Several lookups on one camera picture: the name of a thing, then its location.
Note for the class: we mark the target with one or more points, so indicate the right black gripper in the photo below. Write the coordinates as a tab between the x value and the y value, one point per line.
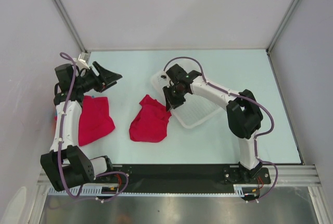
172	103

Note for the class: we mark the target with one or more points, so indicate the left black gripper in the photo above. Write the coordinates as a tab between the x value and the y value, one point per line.
106	78

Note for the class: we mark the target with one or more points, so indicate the red t shirt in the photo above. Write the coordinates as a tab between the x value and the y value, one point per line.
95	121
151	123

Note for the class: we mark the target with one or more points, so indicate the white perforated plastic basket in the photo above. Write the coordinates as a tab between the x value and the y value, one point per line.
195	111

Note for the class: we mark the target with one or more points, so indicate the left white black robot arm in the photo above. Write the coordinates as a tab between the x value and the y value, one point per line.
65	165

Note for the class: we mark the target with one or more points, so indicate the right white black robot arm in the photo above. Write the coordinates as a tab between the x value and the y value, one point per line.
243	113

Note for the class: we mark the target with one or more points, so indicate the folded red t shirt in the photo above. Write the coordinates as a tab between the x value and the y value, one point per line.
95	121

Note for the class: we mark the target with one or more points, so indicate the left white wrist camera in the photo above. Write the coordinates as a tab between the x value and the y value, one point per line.
82	61

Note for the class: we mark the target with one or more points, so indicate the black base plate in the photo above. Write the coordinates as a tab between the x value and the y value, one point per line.
189	178

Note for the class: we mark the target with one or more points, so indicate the right slotted cable duct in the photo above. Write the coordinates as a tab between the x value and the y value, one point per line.
247	190

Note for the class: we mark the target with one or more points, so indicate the slotted cable duct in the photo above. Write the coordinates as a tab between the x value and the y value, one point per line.
247	190
99	190

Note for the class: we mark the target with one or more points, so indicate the left slotted cable duct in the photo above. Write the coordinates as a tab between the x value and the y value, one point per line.
99	190

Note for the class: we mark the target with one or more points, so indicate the aluminium frame rail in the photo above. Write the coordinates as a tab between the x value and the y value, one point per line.
297	175

